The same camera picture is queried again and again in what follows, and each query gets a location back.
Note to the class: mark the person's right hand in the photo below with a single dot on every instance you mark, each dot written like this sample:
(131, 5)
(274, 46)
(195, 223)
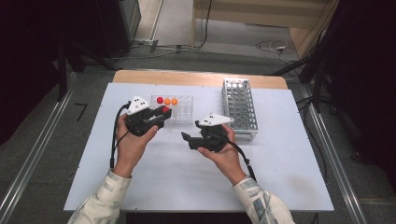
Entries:
(227, 161)

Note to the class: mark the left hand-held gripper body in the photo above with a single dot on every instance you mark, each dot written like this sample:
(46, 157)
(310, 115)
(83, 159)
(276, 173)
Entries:
(138, 123)

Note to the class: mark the wooden table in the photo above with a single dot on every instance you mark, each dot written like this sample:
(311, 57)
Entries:
(186, 77)

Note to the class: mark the dark curtain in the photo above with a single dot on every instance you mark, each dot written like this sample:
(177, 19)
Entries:
(367, 77)
(25, 62)

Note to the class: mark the orange-capped test tube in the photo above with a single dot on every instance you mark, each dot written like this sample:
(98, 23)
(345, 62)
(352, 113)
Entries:
(167, 101)
(174, 101)

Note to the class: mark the person's left hand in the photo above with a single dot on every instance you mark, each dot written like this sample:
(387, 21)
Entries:
(130, 149)

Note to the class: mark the metal tube rack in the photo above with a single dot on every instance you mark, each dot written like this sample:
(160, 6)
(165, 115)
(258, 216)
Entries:
(239, 105)

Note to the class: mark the black cabinet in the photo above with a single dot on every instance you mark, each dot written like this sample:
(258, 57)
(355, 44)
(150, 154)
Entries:
(118, 25)

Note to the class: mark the light wooden furniture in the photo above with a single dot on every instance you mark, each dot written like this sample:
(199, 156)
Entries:
(264, 12)

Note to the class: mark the metal floor rail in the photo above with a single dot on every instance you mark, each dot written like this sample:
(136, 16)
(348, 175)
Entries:
(337, 174)
(37, 146)

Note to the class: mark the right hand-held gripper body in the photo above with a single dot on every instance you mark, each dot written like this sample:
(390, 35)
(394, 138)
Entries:
(213, 138)

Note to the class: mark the black metal stand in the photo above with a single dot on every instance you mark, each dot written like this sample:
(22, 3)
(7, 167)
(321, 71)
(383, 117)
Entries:
(62, 71)
(317, 77)

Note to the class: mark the clear plastic tube rack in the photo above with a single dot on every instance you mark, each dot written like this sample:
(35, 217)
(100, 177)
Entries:
(183, 112)

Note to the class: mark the white table board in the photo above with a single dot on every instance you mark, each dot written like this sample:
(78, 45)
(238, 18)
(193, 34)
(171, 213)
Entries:
(193, 183)

